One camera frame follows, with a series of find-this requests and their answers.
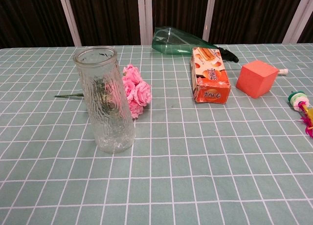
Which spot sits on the pink artificial flower bouquet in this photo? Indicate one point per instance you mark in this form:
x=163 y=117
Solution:
x=142 y=93

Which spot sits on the textured transparent glass vase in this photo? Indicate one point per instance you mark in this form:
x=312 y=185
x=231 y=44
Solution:
x=110 y=127

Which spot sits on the green white-grid tablecloth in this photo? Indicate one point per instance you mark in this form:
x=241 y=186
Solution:
x=171 y=173

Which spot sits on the orange snack carton box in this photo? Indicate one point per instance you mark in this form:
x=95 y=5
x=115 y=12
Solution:
x=210 y=75

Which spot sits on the green transparent plastic bottle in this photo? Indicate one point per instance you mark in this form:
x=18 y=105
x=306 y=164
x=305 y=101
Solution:
x=171 y=44

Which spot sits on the black spray trigger head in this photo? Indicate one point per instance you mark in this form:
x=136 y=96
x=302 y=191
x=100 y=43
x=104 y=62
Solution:
x=228 y=55

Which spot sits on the orange-red cube block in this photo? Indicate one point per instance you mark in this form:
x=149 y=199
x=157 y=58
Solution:
x=254 y=83

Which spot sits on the dark brown curtain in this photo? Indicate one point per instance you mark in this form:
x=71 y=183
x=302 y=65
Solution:
x=110 y=14

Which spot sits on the small white cap piece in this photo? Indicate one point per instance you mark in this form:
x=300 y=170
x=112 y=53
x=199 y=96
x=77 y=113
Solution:
x=283 y=72

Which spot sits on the colourful green yellow toy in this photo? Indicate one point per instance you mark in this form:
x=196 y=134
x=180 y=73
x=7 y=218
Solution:
x=299 y=101

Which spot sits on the white frame post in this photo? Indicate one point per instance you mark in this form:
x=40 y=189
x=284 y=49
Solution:
x=144 y=17
x=209 y=14
x=69 y=17
x=297 y=17

